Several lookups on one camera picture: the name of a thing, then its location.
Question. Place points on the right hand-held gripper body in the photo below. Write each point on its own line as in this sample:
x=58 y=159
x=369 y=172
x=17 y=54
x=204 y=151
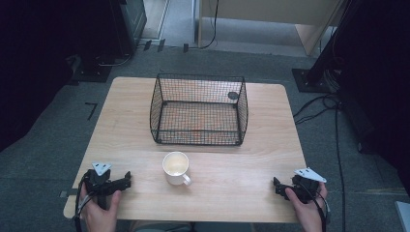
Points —
x=307 y=187

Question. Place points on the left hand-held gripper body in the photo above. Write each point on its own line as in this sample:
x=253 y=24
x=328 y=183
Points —
x=100 y=185

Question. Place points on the white cup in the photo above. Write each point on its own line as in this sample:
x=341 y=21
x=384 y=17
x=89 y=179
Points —
x=175 y=166

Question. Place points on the person's right hand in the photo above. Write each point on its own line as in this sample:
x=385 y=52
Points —
x=309 y=216

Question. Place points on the person's left hand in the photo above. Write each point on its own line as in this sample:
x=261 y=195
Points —
x=100 y=219

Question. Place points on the grey tape piece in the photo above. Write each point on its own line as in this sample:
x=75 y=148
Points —
x=68 y=193

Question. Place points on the black tape corner mark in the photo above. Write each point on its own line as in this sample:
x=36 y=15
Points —
x=93 y=109

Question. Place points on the round black tag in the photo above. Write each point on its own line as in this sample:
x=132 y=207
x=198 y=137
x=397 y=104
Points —
x=232 y=95

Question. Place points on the pale grey box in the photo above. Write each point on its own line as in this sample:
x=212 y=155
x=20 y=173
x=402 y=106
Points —
x=404 y=217

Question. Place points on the dark curtain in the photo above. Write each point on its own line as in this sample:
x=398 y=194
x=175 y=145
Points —
x=383 y=80

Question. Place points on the black tape strip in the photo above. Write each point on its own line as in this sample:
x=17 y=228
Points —
x=161 y=45
x=147 y=45
x=185 y=48

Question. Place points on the black metal stand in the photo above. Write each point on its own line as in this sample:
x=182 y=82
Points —
x=325 y=54

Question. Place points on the black cabinet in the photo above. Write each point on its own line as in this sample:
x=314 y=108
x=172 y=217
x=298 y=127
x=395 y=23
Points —
x=129 y=22

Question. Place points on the light wooden partition board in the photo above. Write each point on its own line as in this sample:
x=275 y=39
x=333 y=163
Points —
x=267 y=9

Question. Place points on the black stand base plate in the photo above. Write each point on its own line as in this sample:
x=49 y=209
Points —
x=92 y=72

